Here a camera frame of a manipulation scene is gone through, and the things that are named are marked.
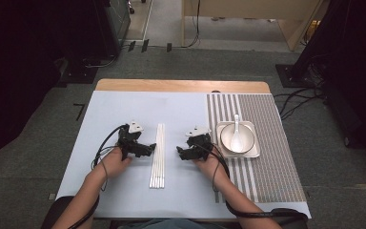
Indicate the white ceramic spoon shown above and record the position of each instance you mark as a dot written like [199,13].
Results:
[236,141]

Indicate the black tape strip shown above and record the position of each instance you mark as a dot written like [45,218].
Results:
[145,46]
[169,47]
[131,46]

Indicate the white bowl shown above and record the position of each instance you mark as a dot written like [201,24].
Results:
[246,136]

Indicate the black stand base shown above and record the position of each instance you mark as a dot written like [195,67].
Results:
[294,76]
[79,74]

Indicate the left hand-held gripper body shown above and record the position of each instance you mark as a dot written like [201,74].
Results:
[128,140]

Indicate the small grey tape square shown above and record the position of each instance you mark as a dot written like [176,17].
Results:
[51,196]

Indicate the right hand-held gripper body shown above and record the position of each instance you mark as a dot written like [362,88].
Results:
[200,144]

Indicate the grey striped placemat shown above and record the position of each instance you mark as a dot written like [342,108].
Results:
[273,152]

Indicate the yellow object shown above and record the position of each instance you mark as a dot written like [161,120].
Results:
[314,28]

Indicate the person's right hand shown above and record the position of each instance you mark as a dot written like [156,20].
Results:
[212,167]

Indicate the row of white chopsticks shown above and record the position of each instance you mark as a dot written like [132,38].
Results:
[158,159]

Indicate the person's left hand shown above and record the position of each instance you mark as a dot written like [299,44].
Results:
[114,163]

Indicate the white square plate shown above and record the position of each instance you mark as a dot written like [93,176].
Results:
[256,152]

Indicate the person's grey-blue clothing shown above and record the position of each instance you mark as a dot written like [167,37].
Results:
[171,224]

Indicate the wooden table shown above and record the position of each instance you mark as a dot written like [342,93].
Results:
[171,85]

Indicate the black corner tape mark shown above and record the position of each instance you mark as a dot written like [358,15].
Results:
[80,111]

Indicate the dark curtain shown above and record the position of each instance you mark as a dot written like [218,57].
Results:
[28,47]
[355,63]

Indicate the light wooden desk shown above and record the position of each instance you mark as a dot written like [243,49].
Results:
[251,8]

